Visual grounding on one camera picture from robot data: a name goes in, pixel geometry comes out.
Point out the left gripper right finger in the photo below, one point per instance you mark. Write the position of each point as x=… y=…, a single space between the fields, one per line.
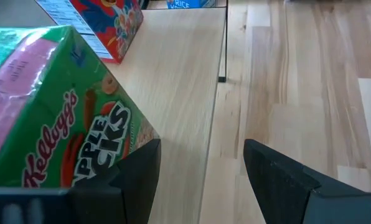
x=279 y=186

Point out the green Apple Jacks cereal box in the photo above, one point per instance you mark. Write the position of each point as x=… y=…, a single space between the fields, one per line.
x=64 y=109

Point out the blue Rice Krispies cereal box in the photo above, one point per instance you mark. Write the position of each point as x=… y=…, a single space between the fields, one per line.
x=188 y=4

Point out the wooden shelf black metal frame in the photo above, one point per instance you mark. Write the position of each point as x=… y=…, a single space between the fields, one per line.
x=179 y=93

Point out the red Froot Loops cereal box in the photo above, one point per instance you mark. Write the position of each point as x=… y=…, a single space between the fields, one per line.
x=117 y=25

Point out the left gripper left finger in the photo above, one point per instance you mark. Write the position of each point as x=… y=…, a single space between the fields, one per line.
x=132 y=186

